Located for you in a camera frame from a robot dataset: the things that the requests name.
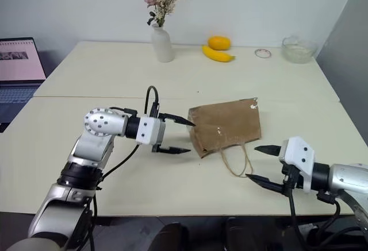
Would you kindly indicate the yellow banana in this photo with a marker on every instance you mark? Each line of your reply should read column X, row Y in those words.
column 217, row 55

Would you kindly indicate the orange fruit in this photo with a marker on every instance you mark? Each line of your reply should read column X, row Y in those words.
column 219, row 42

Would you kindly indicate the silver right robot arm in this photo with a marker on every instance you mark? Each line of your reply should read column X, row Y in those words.
column 345, row 177

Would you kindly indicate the brown paper bag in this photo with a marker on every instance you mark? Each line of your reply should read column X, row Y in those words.
column 230, row 124

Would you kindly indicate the white ceramic vase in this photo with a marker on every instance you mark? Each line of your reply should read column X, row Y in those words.
column 163, row 47

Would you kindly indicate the clear glass bowl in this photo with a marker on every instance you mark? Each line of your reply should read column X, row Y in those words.
column 299, row 51

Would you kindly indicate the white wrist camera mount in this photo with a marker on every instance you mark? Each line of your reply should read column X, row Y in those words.
column 148, row 131
column 299, row 157

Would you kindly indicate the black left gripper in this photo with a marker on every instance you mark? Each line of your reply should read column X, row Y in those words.
column 162, row 131

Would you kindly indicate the open laptop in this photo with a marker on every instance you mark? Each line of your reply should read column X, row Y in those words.
column 18, row 64

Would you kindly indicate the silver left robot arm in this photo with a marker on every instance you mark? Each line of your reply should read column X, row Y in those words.
column 99, row 123

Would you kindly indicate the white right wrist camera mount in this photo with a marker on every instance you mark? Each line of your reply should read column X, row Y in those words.
column 299, row 157

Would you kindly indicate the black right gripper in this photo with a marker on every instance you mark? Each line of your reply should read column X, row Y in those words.
column 293, row 177

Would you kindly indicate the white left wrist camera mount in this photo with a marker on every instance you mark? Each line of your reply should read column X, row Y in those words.
column 148, row 131

